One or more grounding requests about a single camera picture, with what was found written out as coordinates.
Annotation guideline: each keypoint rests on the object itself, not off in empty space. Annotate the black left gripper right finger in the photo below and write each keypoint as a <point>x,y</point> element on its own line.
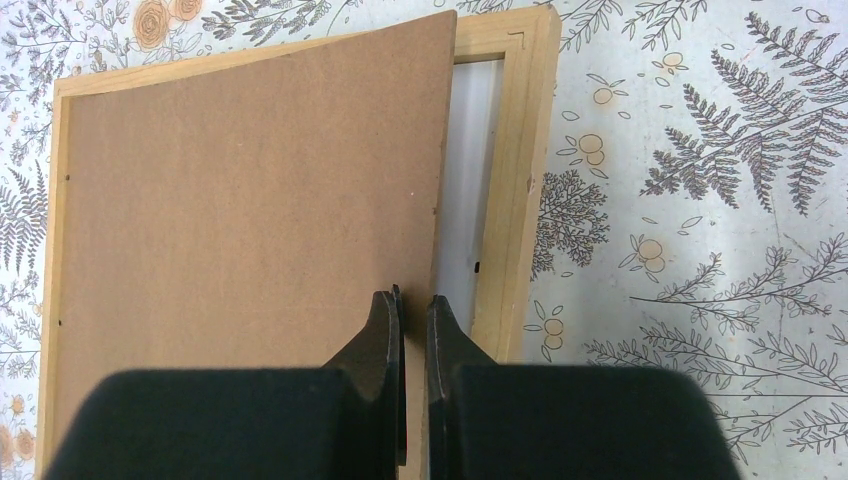
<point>511,421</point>

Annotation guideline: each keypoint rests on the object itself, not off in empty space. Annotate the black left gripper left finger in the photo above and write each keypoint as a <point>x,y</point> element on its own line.
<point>345,419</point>

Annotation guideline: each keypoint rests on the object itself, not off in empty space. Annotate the brown frame backing board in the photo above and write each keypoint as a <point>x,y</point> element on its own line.
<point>244,218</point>

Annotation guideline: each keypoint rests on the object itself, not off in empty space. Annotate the light wooden picture frame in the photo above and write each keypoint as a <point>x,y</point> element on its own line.
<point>525,40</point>

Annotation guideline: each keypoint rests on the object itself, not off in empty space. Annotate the floral patterned table cloth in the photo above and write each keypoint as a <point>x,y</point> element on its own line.
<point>694,214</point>

